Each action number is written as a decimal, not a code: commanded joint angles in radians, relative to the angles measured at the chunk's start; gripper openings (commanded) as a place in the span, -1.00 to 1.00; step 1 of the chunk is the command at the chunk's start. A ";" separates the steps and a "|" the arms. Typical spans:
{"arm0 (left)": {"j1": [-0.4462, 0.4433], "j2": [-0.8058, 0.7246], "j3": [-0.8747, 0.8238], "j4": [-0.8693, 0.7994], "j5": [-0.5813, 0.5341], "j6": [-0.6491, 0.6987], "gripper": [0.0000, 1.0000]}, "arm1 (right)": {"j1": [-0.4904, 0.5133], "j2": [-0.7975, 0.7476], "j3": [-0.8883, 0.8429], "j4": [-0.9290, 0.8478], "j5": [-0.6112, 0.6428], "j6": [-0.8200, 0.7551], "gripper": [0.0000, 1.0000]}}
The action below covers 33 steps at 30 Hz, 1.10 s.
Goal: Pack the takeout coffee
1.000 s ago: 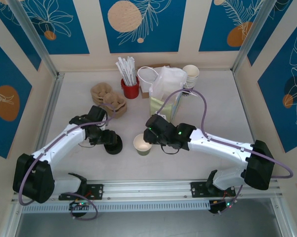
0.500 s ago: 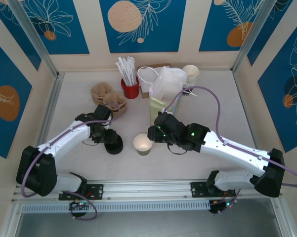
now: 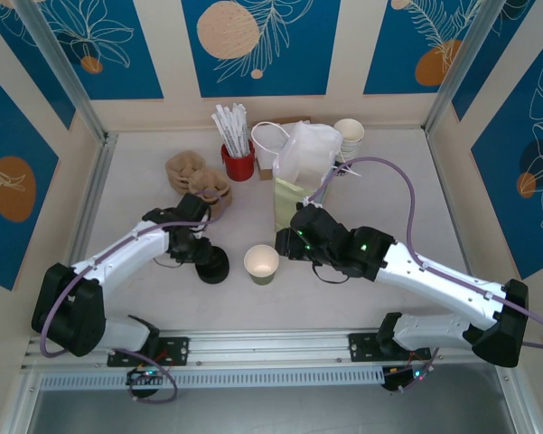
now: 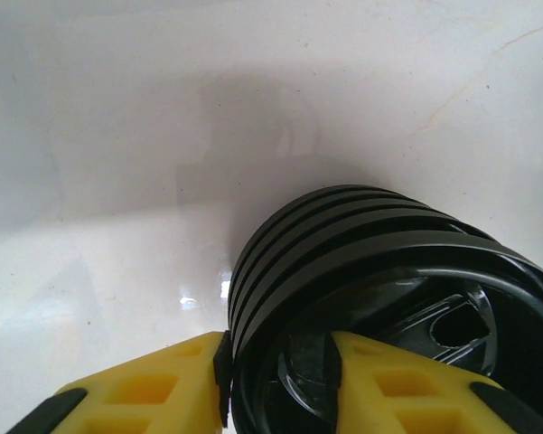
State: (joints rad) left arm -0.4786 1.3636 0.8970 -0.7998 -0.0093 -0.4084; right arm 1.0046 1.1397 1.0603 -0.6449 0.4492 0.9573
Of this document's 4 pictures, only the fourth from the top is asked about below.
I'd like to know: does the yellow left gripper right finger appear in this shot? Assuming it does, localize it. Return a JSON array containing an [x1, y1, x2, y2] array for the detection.
[[327, 329, 543, 434]]

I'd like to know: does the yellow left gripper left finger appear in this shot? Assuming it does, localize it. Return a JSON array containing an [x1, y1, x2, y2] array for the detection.
[[6, 329, 234, 434]]

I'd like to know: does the black plastic coffee lid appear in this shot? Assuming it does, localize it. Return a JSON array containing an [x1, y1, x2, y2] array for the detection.
[[229, 203, 462, 331], [228, 216, 493, 349], [241, 183, 419, 290], [229, 232, 543, 434], [234, 192, 439, 313]]

